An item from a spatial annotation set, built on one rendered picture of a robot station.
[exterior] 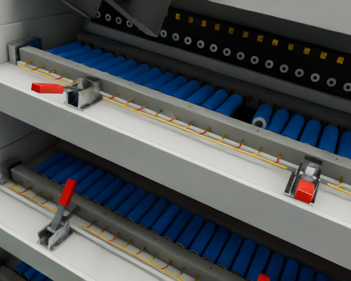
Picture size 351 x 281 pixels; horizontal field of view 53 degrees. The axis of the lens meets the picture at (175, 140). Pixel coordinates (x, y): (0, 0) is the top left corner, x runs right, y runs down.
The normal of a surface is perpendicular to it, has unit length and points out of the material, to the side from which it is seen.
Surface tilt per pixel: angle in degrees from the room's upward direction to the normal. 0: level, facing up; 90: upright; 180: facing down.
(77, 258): 18
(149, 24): 90
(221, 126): 108
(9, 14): 90
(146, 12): 90
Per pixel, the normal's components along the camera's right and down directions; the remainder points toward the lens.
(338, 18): -0.46, 0.42
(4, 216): 0.14, -0.84
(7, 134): 0.88, 0.35
